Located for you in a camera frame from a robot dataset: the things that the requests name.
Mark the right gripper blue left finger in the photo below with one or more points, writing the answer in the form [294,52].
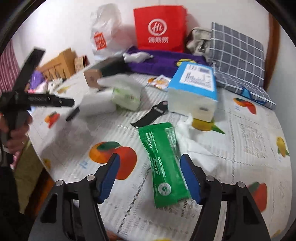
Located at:
[106,176]

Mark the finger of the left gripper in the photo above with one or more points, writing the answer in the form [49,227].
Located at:
[73,113]

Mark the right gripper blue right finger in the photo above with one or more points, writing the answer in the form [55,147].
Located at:
[190,173]

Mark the green snack packet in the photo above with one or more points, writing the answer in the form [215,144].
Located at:
[160,142]

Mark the white green tissue pack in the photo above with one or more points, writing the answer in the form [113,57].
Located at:
[126,98]

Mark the white work glove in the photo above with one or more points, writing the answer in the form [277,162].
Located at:
[138,57]

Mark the fruit print sachet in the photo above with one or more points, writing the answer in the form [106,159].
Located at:
[161,82]

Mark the yellow adidas pouch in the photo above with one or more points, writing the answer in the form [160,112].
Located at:
[186,62]

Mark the person's left hand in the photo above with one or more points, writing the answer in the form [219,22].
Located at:
[19,136]

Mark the crumpled white tissue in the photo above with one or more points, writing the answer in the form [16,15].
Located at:
[187,143]

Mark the purple plush toy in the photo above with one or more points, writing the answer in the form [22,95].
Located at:
[36,79]

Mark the small patterned box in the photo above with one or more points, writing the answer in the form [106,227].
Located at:
[80,63]

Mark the dark green box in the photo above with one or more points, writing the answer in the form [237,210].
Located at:
[108,67]

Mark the white Miniso plastic bag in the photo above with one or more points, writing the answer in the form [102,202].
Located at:
[108,38]

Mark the blue tissue box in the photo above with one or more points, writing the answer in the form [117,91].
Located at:
[192,91]

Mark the purple fleece blanket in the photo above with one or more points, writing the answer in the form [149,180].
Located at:
[164,63]

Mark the red paper shopping bag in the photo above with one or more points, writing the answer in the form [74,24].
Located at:
[161,28]

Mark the grey checked cloth bag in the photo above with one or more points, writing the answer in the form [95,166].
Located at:
[238,64]

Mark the grey canvas bag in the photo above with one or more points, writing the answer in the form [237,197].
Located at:
[198,42]

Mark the brown wooden door frame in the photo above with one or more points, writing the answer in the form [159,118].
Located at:
[272,50]

